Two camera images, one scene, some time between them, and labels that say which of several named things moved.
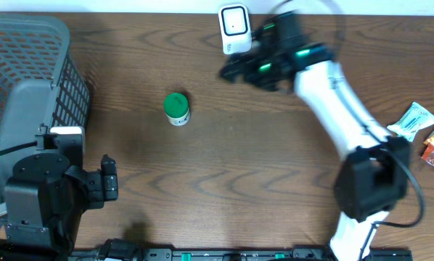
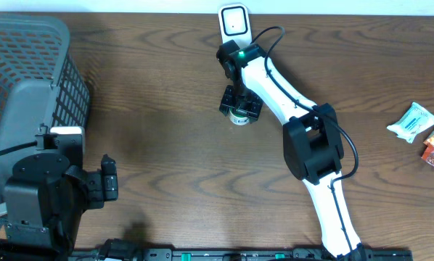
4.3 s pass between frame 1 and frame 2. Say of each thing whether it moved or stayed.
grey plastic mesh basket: stayed
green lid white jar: moved
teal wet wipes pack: stayed
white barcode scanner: stayed
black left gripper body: stayed
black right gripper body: moved
